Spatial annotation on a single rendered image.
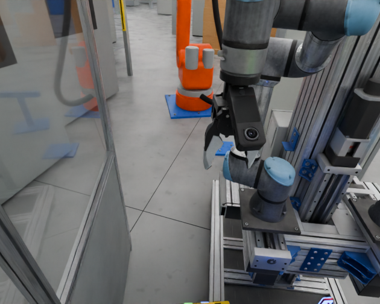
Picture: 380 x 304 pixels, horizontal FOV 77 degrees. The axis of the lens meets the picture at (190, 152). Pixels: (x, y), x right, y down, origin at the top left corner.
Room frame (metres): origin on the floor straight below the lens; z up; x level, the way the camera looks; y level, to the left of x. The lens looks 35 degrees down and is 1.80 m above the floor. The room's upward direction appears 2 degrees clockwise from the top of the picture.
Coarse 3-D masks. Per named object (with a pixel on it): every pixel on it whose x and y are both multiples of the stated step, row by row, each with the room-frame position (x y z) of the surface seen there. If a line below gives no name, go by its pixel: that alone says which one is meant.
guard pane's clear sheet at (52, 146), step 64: (0, 0) 0.57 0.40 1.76; (64, 0) 0.93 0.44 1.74; (0, 64) 0.49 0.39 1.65; (64, 64) 0.80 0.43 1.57; (0, 128) 0.41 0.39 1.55; (64, 128) 0.67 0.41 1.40; (0, 192) 0.34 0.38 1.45; (64, 192) 0.54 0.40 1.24; (0, 256) 0.26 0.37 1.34; (64, 256) 0.42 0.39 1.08
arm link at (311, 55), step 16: (320, 0) 0.45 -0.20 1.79; (336, 0) 0.44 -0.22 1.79; (352, 0) 0.43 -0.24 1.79; (368, 0) 0.43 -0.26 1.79; (304, 16) 0.46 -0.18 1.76; (320, 16) 0.45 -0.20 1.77; (336, 16) 0.44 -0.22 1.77; (352, 16) 0.43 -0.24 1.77; (368, 16) 0.42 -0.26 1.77; (320, 32) 0.47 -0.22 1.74; (336, 32) 0.45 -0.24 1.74; (352, 32) 0.44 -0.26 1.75; (304, 48) 0.62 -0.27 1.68; (320, 48) 0.54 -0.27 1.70; (304, 64) 0.71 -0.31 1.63; (320, 64) 0.68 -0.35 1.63
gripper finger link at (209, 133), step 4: (216, 120) 0.40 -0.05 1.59; (212, 124) 0.40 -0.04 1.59; (216, 124) 0.40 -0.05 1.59; (208, 128) 0.40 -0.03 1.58; (212, 128) 0.40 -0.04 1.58; (216, 128) 0.40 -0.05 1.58; (208, 132) 0.40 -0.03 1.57; (212, 132) 0.40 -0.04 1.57; (216, 132) 0.40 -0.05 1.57; (204, 136) 0.40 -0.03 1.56; (208, 136) 0.40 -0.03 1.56; (212, 136) 0.40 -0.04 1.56; (204, 140) 0.40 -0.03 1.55; (208, 140) 0.40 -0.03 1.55; (204, 144) 0.40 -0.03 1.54; (208, 144) 0.40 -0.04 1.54; (204, 148) 0.39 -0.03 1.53
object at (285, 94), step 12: (276, 36) 1.76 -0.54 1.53; (288, 36) 1.75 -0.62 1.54; (300, 36) 1.76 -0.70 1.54; (276, 84) 1.75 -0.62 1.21; (288, 84) 1.76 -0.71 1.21; (300, 84) 1.77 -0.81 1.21; (276, 96) 1.75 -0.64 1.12; (288, 96) 1.76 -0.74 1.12; (276, 108) 1.76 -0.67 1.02; (288, 108) 1.77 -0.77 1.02; (264, 132) 1.75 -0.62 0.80; (372, 156) 1.86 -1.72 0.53; (360, 180) 1.86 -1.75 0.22
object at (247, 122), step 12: (228, 96) 0.40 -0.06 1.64; (240, 96) 0.39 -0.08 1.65; (252, 96) 0.39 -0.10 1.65; (240, 108) 0.37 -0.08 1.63; (252, 108) 0.37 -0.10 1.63; (240, 120) 0.35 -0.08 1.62; (252, 120) 0.35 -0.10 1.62; (240, 132) 0.33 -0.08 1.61; (252, 132) 0.33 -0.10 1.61; (240, 144) 0.32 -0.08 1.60; (252, 144) 0.32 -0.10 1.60
